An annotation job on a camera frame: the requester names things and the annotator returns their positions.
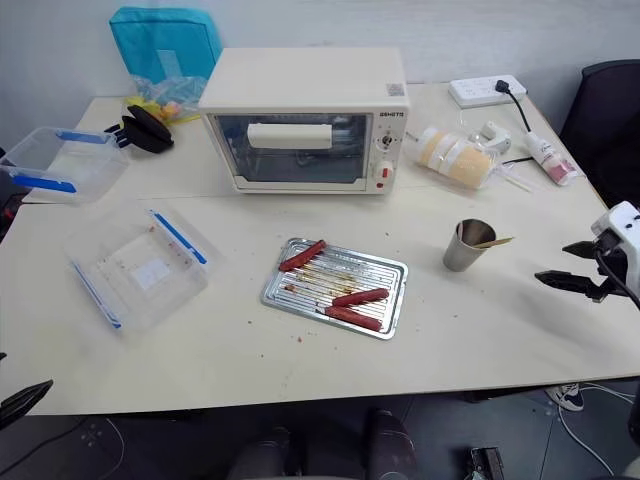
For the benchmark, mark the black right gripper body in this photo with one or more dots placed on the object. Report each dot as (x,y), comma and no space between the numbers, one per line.
(618,272)

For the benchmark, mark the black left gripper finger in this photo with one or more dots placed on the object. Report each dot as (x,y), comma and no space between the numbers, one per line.
(22,400)

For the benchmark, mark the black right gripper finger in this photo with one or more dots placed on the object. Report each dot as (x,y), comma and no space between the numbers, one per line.
(570,281)
(582,249)

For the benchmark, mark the wooden stir stick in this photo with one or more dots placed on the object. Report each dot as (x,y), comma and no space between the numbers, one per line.
(497,242)

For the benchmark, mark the white tube with pink label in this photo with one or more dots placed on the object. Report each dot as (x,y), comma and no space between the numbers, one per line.
(547,157)

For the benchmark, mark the stainless steel cup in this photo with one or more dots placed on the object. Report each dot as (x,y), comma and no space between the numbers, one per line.
(462,252)

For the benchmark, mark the white and navy sneaker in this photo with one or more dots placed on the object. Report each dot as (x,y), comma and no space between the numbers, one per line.
(567,395)

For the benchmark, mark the black office chair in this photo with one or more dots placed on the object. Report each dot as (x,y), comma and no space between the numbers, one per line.
(607,135)

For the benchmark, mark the white plastic clamp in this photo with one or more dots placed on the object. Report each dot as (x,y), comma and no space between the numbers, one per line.
(492,134)

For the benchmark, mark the wrapped stack of paper cups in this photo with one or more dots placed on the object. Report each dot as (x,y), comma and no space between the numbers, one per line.
(455,157)

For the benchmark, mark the clear container with blue clips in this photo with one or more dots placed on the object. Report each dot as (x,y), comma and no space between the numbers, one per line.
(140,270)
(75,170)

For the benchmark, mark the white power strip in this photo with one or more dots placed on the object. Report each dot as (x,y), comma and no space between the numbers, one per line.
(475,91)

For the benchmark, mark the black box on floor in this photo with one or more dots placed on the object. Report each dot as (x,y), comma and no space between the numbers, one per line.
(487,465)

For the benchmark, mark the red sausage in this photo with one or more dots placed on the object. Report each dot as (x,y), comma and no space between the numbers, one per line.
(360,297)
(352,317)
(301,256)

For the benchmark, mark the ribbed metal baking tray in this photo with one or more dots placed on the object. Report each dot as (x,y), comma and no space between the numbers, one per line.
(345,272)

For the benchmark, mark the dark rounded shape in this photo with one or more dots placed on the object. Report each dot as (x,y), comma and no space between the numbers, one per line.
(392,445)

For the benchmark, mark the cream toaster oven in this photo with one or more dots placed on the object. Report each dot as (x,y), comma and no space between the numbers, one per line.
(300,80)

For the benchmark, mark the clear bag with yellow items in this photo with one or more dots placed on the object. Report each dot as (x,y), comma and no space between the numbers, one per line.
(172,97)

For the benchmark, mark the teal fabric bag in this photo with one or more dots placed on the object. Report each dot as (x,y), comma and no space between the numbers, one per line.
(150,40)

